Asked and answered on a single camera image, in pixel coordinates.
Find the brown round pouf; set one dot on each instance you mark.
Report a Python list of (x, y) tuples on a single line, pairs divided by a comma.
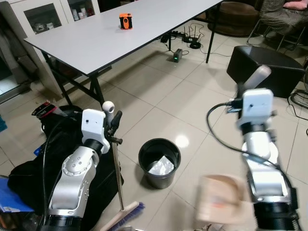
[(233, 17)]

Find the orange and black device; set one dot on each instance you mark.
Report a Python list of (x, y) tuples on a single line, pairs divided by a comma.
[(126, 21)]

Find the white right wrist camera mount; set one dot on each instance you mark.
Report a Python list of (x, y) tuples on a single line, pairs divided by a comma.
[(257, 106)]

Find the grey folding table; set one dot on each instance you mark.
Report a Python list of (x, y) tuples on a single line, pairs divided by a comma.
[(120, 43)]

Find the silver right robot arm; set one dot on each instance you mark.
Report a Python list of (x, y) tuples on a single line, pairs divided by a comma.
[(262, 168)]

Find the black router with antennas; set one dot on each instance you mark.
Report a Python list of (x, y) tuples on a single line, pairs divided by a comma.
[(195, 44)]

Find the white crumpled paper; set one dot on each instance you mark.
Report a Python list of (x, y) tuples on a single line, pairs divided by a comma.
[(161, 166)]

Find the red and black label box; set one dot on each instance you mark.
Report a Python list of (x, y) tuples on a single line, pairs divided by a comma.
[(43, 110)]

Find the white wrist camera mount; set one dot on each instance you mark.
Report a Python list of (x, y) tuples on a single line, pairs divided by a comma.
[(92, 124), (257, 106)]

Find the blue flat sheet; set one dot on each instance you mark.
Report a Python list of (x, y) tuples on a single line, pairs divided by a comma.
[(12, 197)]

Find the black round trash bin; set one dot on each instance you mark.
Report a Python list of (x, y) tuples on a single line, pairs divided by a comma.
[(146, 166)]

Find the white glass door cabinet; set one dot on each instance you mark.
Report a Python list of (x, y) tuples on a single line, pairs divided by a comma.
[(62, 12)]

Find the seated person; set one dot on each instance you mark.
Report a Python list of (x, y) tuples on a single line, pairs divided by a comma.
[(281, 14)]

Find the black cube ottoman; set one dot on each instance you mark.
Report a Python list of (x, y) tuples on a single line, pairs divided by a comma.
[(269, 70)]

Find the black power strip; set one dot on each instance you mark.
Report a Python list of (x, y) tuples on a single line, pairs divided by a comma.
[(173, 36)]

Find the small grey box green light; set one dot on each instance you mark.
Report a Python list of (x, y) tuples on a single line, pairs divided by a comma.
[(176, 55)]

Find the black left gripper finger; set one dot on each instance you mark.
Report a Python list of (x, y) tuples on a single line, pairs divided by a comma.
[(117, 120)]

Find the metal frame chair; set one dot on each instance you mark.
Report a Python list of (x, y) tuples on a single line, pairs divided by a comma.
[(276, 38)]

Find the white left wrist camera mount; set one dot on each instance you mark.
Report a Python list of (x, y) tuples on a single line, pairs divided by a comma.
[(92, 124)]

